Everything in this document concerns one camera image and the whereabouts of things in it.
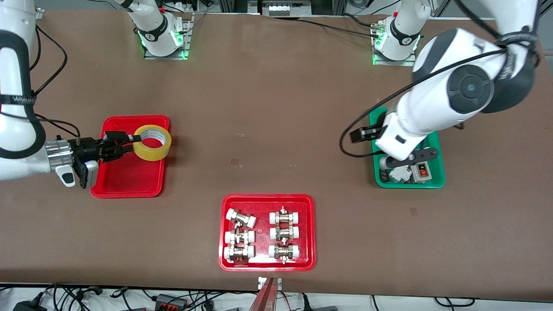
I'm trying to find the black power adapter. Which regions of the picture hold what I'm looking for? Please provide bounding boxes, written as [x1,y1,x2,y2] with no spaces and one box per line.
[12,298,47,311]

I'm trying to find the red tray with fittings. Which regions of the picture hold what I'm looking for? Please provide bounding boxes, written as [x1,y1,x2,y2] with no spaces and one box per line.
[218,194,316,272]

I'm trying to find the metal pipe fitting white caps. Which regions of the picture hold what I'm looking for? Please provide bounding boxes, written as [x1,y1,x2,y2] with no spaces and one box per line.
[226,208,257,229]
[270,225,301,242]
[268,243,300,264]
[223,245,256,263]
[269,206,301,225]
[224,229,256,246]

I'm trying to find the yellow tape roll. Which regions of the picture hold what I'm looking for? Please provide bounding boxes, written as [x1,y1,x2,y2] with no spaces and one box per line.
[133,124,172,162]

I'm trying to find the white label tag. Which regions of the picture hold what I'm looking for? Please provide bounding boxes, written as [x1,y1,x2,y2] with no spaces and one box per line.
[257,276,283,291]

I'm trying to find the grey push button switch box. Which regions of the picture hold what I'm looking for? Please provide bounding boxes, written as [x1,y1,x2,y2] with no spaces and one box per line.
[410,161,432,184]

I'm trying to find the grey power strip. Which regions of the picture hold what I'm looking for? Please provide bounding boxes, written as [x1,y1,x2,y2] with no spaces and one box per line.
[268,0,312,17]

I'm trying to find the grey connector box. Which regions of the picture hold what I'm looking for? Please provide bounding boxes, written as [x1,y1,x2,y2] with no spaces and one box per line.
[154,293,188,310]

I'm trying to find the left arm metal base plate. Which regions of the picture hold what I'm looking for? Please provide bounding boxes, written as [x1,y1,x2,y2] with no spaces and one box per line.
[372,17,418,67]

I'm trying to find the red metal bar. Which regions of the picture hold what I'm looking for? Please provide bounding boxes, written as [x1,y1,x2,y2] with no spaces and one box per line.
[248,278,280,311]

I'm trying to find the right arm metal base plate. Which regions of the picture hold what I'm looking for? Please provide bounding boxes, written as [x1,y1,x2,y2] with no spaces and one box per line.
[144,13,191,60]

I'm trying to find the green plastic tray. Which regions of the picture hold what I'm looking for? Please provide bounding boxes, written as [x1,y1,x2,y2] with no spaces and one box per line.
[369,107,446,189]

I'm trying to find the white plastic connector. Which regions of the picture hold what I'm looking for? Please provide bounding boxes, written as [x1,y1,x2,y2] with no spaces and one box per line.
[389,166,412,184]

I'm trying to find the black cable on table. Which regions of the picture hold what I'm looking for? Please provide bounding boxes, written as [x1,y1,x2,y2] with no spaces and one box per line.
[298,13,383,37]

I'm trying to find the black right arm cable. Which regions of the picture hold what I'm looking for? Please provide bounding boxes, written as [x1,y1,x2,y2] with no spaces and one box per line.
[29,25,81,140]

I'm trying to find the empty red plastic tray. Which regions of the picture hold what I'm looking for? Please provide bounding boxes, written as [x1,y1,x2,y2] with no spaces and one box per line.
[90,115,170,198]

